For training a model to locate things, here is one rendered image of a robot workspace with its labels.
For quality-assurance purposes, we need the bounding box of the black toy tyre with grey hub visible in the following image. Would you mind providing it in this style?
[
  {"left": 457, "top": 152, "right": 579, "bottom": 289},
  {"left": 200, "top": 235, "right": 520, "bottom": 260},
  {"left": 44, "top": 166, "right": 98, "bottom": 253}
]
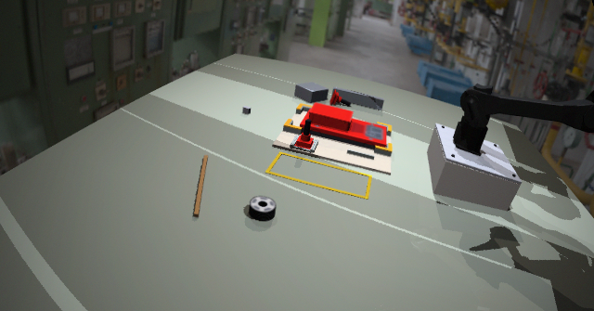
[{"left": 249, "top": 196, "right": 277, "bottom": 222}]

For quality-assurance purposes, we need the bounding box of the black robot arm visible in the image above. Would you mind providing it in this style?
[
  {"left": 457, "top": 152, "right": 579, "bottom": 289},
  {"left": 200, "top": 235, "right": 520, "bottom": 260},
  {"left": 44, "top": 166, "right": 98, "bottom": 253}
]
[{"left": 453, "top": 84, "right": 594, "bottom": 156}]

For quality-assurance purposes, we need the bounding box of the tan wooden stick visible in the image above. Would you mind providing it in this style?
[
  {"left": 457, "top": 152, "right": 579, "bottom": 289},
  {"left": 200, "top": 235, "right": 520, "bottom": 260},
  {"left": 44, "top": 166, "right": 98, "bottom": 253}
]
[{"left": 194, "top": 155, "right": 208, "bottom": 217}]

